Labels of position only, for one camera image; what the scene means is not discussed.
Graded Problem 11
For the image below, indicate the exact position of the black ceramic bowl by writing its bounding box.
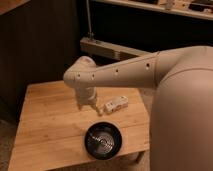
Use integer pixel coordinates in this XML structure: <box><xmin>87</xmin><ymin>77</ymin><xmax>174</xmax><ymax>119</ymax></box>
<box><xmin>84</xmin><ymin>122</ymin><xmax>122</xmax><ymax>160</ymax></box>

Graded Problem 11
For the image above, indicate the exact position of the metal pole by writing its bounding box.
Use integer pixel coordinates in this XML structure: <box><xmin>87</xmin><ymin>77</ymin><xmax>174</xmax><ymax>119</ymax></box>
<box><xmin>86</xmin><ymin>0</ymin><xmax>94</xmax><ymax>40</ymax></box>

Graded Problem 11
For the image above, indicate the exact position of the wooden shelf rack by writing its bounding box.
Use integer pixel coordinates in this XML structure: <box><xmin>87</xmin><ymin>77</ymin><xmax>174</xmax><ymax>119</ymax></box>
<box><xmin>80</xmin><ymin>0</ymin><xmax>213</xmax><ymax>60</ymax></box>

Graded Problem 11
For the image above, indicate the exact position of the wooden table leg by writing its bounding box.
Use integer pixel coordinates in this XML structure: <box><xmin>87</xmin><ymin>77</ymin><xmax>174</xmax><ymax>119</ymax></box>
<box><xmin>134</xmin><ymin>152</ymin><xmax>145</xmax><ymax>163</ymax></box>

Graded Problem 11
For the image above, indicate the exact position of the white plastic bottle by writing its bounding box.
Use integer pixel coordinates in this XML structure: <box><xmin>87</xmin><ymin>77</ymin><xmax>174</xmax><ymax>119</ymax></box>
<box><xmin>99</xmin><ymin>96</ymin><xmax>129</xmax><ymax>115</ymax></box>

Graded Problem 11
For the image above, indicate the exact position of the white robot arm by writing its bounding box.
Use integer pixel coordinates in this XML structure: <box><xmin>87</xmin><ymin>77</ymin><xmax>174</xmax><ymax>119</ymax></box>
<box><xmin>63</xmin><ymin>46</ymin><xmax>213</xmax><ymax>171</ymax></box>

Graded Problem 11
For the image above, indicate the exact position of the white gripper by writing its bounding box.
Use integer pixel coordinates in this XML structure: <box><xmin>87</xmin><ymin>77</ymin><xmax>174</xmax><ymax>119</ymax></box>
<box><xmin>76</xmin><ymin>87</ymin><xmax>99</xmax><ymax>111</ymax></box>

